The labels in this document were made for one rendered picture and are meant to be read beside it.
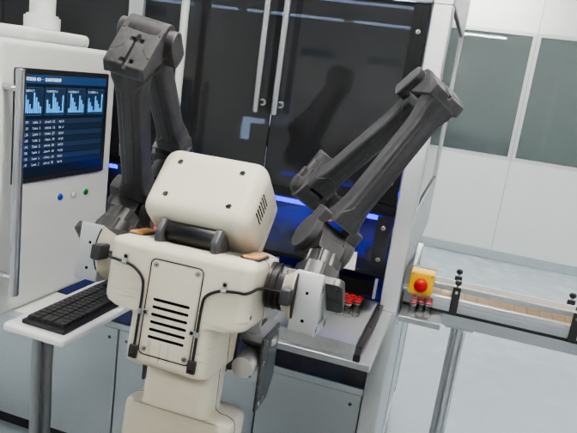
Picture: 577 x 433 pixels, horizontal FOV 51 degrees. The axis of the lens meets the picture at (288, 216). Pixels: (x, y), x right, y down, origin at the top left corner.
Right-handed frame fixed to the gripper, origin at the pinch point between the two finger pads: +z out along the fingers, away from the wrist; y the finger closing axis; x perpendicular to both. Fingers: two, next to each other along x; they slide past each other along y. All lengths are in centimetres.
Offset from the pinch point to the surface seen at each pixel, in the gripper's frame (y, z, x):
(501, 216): 264, 414, -56
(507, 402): 32, 214, 33
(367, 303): 4.4, 37.8, 19.0
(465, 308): -10, 58, -1
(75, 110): 59, -54, 31
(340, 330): -12.0, 17.4, 24.8
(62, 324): 13, -37, 71
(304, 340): -17.4, 3.1, 29.9
